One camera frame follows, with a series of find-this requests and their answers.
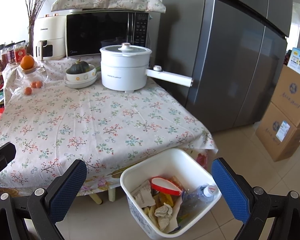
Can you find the dark green pumpkin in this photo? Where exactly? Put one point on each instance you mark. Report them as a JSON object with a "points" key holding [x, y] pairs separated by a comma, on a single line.
{"points": [[79, 67]]}

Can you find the glass jar with cork lid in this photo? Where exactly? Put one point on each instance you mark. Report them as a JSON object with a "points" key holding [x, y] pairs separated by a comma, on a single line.
{"points": [[31, 79]]}

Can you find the grey refrigerator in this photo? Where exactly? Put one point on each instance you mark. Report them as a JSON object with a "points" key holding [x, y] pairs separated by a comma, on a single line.
{"points": [[234, 51]]}

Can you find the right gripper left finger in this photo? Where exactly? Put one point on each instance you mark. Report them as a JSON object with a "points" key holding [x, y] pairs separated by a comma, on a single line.
{"points": [[64, 189]]}

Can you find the orange fruit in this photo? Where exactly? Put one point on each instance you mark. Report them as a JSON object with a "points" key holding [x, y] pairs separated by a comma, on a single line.
{"points": [[27, 62]]}

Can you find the lower cardboard box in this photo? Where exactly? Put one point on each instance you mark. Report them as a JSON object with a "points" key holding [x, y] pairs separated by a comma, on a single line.
{"points": [[279, 136]]}

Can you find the beige snack packet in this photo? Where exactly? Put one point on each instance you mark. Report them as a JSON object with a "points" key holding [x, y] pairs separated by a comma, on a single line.
{"points": [[143, 195]]}

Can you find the black microwave oven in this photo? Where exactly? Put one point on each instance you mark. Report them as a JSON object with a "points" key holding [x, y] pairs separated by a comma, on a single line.
{"points": [[87, 31]]}

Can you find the white ceramic bowl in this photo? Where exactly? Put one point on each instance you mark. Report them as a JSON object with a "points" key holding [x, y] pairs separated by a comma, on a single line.
{"points": [[83, 80]]}

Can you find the white air fryer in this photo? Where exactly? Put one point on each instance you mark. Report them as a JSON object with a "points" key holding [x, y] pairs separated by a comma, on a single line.
{"points": [[49, 37]]}

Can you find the red spice jars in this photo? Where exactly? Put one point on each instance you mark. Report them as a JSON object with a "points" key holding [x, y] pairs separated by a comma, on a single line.
{"points": [[12, 53]]}

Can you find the clear plastic water bottle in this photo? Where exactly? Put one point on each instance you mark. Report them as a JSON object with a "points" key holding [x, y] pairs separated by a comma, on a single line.
{"points": [[196, 200]]}

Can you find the dried branches in vase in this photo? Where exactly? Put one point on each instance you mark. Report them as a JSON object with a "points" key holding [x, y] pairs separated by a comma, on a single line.
{"points": [[33, 8]]}

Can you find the red round lid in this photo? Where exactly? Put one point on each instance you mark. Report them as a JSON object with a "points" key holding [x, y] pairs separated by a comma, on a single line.
{"points": [[165, 186]]}

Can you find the floral tablecloth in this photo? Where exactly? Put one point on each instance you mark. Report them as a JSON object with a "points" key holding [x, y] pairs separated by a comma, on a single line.
{"points": [[108, 130]]}

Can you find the upper cardboard box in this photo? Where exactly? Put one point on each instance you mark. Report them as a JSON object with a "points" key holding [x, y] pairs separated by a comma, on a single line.
{"points": [[286, 95]]}

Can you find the white paper sheet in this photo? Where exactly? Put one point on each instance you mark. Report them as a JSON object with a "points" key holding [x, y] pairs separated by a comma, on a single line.
{"points": [[176, 219]]}

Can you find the white trash bin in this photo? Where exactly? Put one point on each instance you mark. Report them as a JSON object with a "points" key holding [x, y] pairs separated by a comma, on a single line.
{"points": [[172, 163]]}

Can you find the white electric cooking pot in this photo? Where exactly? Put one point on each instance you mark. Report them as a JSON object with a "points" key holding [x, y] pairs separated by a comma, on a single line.
{"points": [[126, 68]]}

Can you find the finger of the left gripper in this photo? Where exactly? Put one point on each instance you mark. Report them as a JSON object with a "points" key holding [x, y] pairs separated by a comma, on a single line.
{"points": [[7, 154]]}

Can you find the yellow snack wrapper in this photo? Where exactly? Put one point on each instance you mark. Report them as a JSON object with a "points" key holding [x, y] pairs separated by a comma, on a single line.
{"points": [[162, 198]]}

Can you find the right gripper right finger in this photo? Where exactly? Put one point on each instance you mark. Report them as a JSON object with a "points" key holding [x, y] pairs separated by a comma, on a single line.
{"points": [[234, 188]]}

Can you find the cardboard box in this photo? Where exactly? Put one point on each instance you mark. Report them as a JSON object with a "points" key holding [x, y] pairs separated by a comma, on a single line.
{"points": [[279, 136], [286, 95]]}

